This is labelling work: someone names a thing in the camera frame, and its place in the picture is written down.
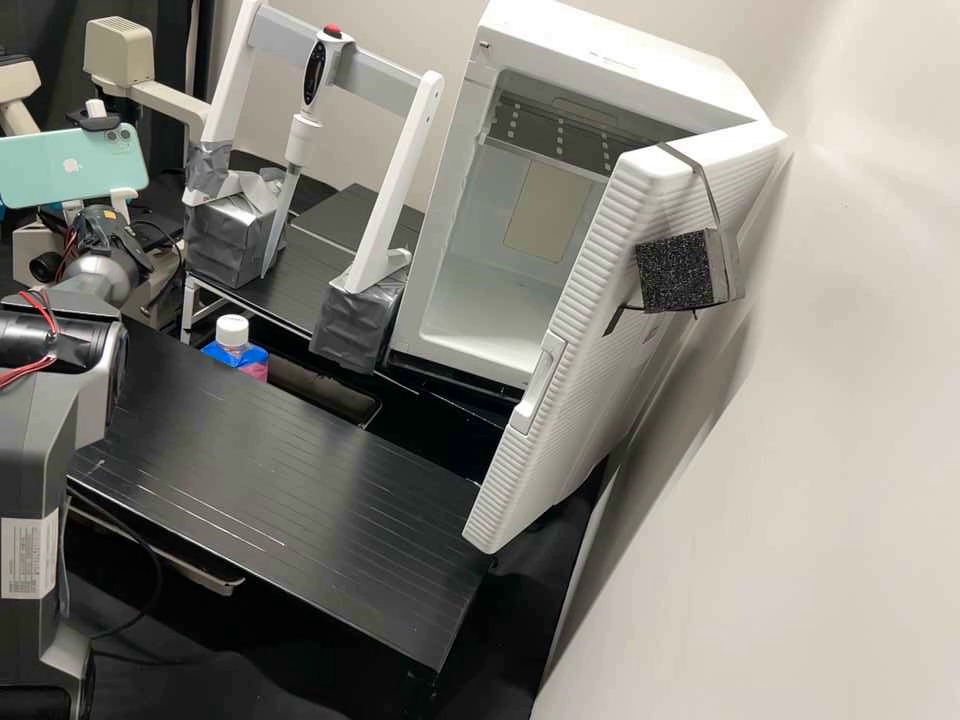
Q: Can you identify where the incubator door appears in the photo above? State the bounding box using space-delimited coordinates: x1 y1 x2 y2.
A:
462 125 790 557

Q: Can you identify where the black platform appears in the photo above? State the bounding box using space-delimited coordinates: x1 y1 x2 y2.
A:
178 182 429 354
65 318 498 680

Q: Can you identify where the white pipette stand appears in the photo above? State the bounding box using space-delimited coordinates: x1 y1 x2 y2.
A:
182 0 446 374

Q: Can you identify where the white-capped bottle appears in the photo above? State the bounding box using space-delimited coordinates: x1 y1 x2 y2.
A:
200 313 271 385

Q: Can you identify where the pipette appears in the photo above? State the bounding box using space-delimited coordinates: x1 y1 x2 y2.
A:
260 22 358 280

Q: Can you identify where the white incubator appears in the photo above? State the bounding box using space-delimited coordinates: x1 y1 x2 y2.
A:
388 0 778 396

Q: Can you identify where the cream microscope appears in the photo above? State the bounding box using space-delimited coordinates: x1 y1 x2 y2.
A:
0 16 215 333

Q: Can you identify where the black cable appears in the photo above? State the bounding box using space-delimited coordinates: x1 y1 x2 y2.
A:
65 498 165 643

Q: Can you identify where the right wrist camera phone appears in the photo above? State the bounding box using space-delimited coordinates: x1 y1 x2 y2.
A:
0 98 151 223

